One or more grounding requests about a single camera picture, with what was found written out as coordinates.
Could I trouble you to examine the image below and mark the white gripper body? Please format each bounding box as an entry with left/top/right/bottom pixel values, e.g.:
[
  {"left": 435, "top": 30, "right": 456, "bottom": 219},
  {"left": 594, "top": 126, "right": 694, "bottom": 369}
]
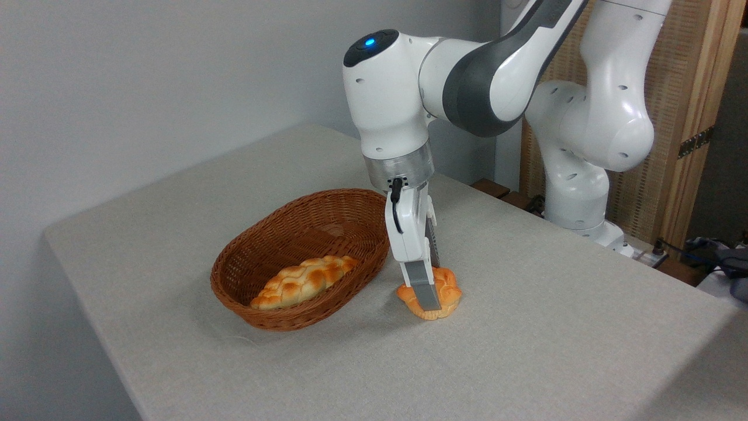
[{"left": 384, "top": 182, "right": 434, "bottom": 265}]

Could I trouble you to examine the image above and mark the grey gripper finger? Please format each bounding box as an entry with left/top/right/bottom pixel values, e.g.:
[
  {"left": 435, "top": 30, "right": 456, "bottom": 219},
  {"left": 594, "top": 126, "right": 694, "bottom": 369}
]
[
  {"left": 426, "top": 196, "right": 441, "bottom": 269},
  {"left": 399, "top": 260, "right": 442, "bottom": 312}
]

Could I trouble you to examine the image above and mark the round knotted bread bun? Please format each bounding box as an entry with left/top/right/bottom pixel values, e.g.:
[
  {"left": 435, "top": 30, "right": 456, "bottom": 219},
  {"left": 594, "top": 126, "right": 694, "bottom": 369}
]
[{"left": 396, "top": 267, "right": 462, "bottom": 320}]

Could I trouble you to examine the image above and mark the long braided bread loaf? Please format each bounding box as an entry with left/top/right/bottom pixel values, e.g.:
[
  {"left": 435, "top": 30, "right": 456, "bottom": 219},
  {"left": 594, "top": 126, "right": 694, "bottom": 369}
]
[{"left": 250, "top": 255, "right": 361, "bottom": 310}]

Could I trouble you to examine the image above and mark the brown wicker oval basket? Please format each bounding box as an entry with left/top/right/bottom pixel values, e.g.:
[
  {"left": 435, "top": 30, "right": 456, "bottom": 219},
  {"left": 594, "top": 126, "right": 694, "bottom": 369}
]
[{"left": 210, "top": 188, "right": 391, "bottom": 332}]

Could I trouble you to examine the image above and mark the brown wooden plank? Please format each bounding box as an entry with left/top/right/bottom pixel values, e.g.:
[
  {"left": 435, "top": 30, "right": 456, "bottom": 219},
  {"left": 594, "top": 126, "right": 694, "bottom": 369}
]
[{"left": 472, "top": 180, "right": 547, "bottom": 218}]

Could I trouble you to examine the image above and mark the grey tablecloth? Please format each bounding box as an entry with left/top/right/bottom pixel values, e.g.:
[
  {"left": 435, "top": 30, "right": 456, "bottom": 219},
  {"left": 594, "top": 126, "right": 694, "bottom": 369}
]
[{"left": 42, "top": 123, "right": 748, "bottom": 421}]

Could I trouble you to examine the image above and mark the white power strip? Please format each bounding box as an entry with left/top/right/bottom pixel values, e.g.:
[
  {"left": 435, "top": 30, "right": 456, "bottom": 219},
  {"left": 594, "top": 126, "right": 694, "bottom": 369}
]
[{"left": 632, "top": 243, "right": 670, "bottom": 270}]

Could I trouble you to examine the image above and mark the metal screen hinge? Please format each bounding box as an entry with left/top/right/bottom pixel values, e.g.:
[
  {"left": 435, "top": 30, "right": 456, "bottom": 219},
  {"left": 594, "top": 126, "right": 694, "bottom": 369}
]
[{"left": 678, "top": 126, "right": 715, "bottom": 160}]

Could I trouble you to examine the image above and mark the blue-grey fabric bag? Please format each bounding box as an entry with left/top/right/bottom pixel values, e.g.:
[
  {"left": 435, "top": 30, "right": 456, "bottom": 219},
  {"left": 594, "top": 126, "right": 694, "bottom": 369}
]
[{"left": 684, "top": 234, "right": 748, "bottom": 303}]

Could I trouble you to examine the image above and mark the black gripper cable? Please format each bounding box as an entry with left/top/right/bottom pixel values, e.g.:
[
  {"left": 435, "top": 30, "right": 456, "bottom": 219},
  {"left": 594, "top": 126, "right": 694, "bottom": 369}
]
[{"left": 389, "top": 177, "right": 405, "bottom": 234}]

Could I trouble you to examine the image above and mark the black power cable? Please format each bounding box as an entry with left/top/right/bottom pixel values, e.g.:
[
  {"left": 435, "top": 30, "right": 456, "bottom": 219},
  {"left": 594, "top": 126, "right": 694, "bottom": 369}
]
[{"left": 652, "top": 237, "right": 731, "bottom": 267}]

